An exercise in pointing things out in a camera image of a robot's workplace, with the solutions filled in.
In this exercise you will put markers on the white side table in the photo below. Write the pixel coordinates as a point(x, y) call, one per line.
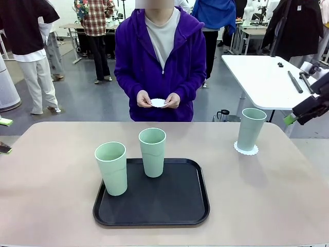
point(257, 74)

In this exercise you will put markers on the pale green plastic cup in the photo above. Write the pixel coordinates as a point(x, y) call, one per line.
point(249, 133)
point(113, 175)
point(153, 159)

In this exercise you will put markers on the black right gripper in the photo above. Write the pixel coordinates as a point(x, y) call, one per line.
point(322, 87)

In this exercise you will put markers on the white cylindrical air purifier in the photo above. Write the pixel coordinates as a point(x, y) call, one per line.
point(7, 87)

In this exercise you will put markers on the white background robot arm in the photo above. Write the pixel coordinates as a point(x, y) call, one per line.
point(247, 13)

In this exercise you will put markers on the purple sleeved left forearm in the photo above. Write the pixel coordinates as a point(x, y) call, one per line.
point(192, 87)

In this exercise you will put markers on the person's left hand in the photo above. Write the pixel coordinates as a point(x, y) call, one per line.
point(174, 101)

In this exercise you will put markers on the purple sleeved right forearm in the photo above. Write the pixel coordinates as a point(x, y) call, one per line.
point(126, 85)

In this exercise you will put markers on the small black clamp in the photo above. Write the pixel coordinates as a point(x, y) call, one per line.
point(280, 64)

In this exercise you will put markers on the black plastic tray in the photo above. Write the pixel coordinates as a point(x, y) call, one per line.
point(154, 203)

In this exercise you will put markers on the grey background desk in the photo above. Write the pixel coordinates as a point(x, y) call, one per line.
point(70, 28)

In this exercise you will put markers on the person in plaid shirt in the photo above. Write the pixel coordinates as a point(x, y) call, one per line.
point(96, 23)

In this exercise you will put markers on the person in purple hoodie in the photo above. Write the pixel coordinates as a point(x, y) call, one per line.
point(138, 51)

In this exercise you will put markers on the hanging black jacket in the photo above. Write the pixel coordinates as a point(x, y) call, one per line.
point(295, 28)

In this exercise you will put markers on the person's right hand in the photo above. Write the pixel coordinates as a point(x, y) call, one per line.
point(142, 99)

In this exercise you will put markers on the person in blue jacket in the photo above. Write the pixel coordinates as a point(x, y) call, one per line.
point(216, 13)

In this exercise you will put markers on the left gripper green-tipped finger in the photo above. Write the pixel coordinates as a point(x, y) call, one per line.
point(5, 122)
point(4, 149)

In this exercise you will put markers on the person in dark shirt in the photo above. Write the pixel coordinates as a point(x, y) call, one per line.
point(23, 31)

